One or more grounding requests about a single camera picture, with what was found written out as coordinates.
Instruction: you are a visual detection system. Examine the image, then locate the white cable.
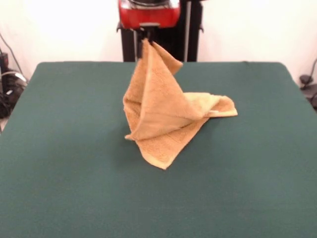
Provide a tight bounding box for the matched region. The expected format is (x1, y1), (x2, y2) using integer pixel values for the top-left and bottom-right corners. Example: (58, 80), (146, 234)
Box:
(0, 70), (27, 84)

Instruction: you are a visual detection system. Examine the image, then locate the orange terry towel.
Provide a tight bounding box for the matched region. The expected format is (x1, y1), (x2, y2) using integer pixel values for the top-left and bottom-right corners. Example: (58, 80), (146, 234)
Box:
(123, 38), (238, 171)

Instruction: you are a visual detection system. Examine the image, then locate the black floor equipment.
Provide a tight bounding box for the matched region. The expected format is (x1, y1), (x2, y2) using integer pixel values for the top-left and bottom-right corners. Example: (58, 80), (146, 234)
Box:
(0, 51), (28, 119)

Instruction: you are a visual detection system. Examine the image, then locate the dark green table cloth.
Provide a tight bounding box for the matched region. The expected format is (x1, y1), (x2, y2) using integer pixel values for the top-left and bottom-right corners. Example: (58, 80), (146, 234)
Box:
(0, 61), (317, 238)

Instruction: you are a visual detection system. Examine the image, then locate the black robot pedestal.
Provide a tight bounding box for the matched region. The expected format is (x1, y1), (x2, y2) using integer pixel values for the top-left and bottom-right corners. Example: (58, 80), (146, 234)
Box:
(115, 0), (205, 62)

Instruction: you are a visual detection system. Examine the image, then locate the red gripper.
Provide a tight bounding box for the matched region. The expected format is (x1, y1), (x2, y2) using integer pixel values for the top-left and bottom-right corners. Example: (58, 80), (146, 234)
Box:
(117, 0), (181, 59)

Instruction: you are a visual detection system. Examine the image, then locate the black round device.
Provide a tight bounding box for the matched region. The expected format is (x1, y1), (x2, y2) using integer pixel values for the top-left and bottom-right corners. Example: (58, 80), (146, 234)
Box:
(299, 74), (317, 109)

